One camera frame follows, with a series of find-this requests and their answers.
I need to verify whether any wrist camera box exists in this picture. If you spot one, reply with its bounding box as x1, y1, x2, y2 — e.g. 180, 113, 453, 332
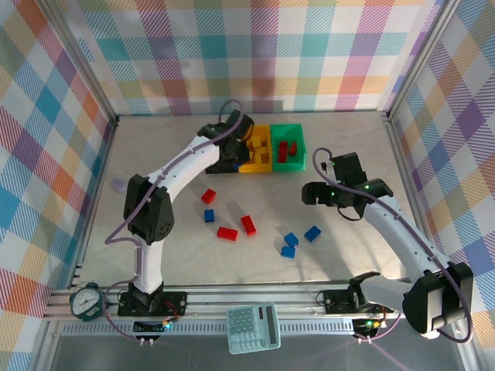
225, 109, 255, 135
331, 152, 368, 186

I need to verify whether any aluminium frame rail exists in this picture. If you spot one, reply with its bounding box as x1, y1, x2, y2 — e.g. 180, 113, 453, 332
42, 285, 465, 322

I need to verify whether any perforated metal cable duct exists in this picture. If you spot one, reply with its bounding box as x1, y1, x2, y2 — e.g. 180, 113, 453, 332
61, 322, 357, 336

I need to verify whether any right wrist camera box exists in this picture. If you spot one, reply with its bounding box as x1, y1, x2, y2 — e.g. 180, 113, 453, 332
331, 152, 368, 186

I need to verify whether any purple cable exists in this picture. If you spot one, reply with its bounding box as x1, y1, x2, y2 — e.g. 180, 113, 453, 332
101, 99, 244, 343
312, 146, 475, 345

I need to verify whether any black controller board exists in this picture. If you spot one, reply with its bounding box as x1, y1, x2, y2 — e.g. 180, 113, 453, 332
352, 318, 387, 334
132, 319, 173, 335

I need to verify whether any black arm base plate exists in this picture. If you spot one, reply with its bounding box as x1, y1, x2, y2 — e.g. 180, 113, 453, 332
323, 288, 395, 315
117, 290, 189, 318

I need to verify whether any teal alarm clock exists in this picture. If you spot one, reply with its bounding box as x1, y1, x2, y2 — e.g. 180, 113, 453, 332
69, 281, 104, 322

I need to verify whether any green plastic bin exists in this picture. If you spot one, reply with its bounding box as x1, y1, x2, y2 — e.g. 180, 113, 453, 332
269, 123, 308, 173

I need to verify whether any light blue calculator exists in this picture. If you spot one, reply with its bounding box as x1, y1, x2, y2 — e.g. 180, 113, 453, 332
226, 302, 282, 356

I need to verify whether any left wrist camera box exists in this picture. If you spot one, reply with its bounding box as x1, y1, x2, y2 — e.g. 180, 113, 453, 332
225, 109, 255, 135

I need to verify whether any yellow plastic bin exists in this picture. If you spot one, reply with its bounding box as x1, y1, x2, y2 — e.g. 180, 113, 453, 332
241, 124, 273, 174

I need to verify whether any plaid backdrop panel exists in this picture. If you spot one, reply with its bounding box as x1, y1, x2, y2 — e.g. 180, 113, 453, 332
0, 0, 117, 371
49, 0, 452, 116
390, 0, 495, 371

